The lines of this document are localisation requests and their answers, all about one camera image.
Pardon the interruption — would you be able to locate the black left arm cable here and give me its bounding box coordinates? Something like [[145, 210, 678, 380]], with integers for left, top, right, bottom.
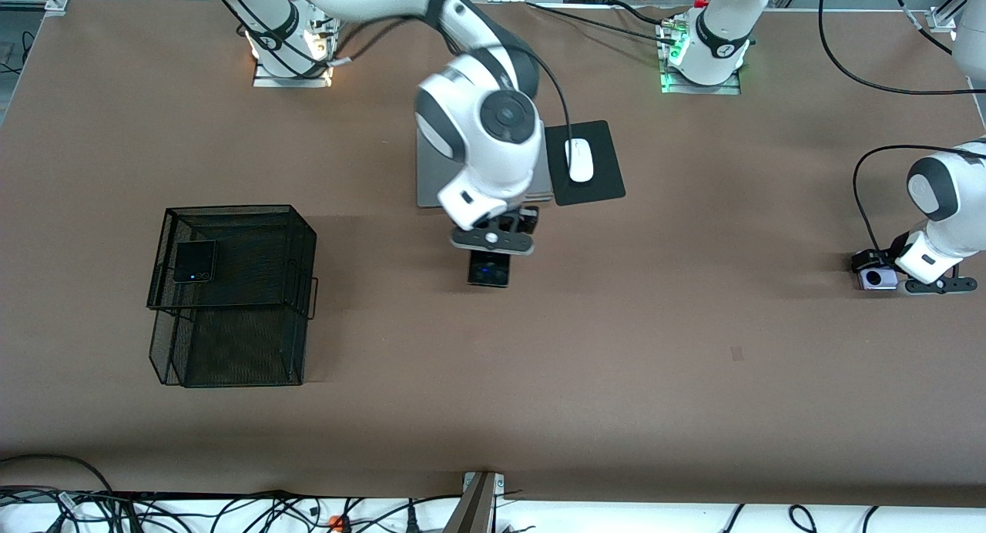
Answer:
[[817, 0, 986, 260]]

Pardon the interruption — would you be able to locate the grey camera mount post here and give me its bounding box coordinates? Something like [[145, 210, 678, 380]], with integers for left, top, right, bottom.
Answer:
[[443, 471, 507, 533]]

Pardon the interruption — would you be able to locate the silver closed laptop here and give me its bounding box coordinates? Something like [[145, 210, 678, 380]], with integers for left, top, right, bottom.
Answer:
[[417, 125, 555, 209]]

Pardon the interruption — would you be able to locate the black mouse pad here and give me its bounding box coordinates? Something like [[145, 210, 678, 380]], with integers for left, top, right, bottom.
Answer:
[[545, 120, 626, 206]]

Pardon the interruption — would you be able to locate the white computer mouse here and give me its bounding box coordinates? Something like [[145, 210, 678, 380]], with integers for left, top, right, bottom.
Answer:
[[565, 138, 595, 183]]

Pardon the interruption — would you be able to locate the black cable on table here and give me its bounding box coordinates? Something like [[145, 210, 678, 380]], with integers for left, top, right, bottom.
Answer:
[[526, 0, 679, 47]]

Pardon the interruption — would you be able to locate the black wire mesh basket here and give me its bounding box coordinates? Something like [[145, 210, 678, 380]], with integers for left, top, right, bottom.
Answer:
[[146, 204, 319, 389]]

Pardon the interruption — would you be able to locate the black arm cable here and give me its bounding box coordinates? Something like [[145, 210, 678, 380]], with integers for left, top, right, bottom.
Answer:
[[204, 0, 575, 176], [817, 0, 986, 260]]

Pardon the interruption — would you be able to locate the black flip phone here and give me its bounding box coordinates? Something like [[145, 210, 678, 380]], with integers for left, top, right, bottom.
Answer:
[[172, 240, 219, 284]]

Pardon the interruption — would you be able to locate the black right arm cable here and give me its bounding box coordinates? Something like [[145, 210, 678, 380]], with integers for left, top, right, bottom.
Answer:
[[204, 0, 575, 176]]

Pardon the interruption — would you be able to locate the black slab smartphone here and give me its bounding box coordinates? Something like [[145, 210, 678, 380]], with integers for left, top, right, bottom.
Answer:
[[467, 252, 512, 289]]

